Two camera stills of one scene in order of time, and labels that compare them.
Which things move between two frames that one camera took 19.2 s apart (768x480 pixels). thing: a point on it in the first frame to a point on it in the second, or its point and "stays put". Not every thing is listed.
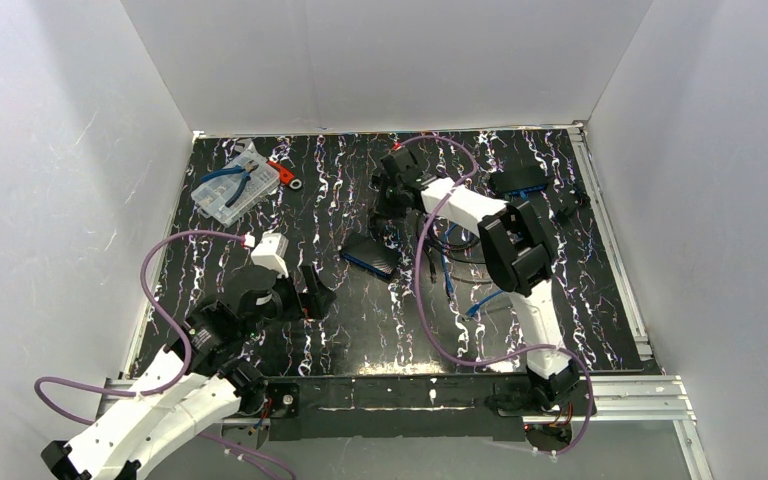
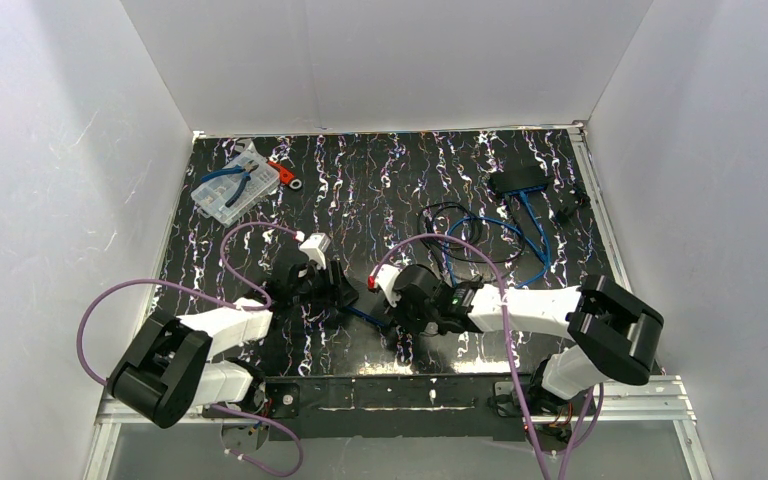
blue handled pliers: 246,171 stays put
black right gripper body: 396,176 to 399,317
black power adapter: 515,180 stays put
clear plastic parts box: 212,197 stays put
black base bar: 405,407 stays put
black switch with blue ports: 371,254 to 357,318
